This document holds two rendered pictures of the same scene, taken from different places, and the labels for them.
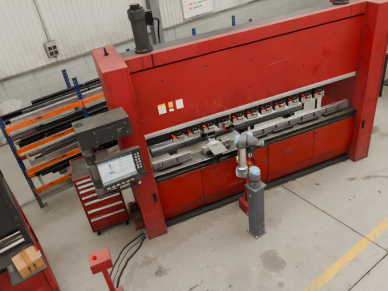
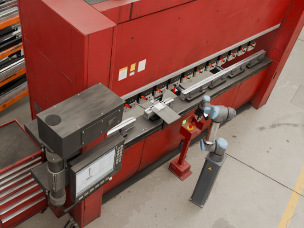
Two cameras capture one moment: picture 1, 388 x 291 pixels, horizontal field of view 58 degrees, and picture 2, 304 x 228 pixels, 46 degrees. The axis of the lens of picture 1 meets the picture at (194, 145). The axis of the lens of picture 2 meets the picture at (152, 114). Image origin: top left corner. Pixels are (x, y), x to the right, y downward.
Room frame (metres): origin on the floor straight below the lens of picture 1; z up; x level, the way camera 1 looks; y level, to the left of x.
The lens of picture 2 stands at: (1.41, 1.35, 3.43)
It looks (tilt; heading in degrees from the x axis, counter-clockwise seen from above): 42 degrees down; 326
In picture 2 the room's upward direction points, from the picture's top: 11 degrees clockwise
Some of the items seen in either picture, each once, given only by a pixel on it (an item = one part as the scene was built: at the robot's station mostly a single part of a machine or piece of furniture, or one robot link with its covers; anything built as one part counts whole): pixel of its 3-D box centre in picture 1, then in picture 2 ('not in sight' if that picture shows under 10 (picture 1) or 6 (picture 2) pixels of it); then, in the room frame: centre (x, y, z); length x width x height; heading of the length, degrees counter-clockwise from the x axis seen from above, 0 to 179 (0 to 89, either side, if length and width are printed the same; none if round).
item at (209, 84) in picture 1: (255, 74); (213, 26); (3.93, -0.86, 1.74); 3.00 x 0.08 x 0.80; 107
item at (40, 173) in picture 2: not in sight; (62, 170); (3.11, 0.93, 1.18); 0.40 x 0.24 x 0.07; 107
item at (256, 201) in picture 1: (256, 209); (206, 179); (3.06, -0.63, 0.39); 0.18 x 0.18 x 0.77; 31
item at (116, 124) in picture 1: (111, 156); (81, 153); (2.94, 0.84, 1.53); 0.51 x 0.25 x 0.85; 112
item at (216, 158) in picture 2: (254, 181); (217, 153); (3.06, -0.63, 0.82); 0.15 x 0.15 x 0.10
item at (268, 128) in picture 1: (296, 119); (226, 72); (4.10, -1.44, 0.92); 1.67 x 0.06 x 0.10; 107
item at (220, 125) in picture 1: (223, 120); (172, 80); (3.79, -0.40, 1.26); 0.15 x 0.09 x 0.17; 107
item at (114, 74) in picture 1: (131, 148); (66, 121); (3.63, 0.75, 1.15); 0.85 x 0.25 x 2.30; 17
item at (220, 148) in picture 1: (216, 147); (165, 113); (3.60, -0.28, 1.00); 0.26 x 0.18 x 0.01; 17
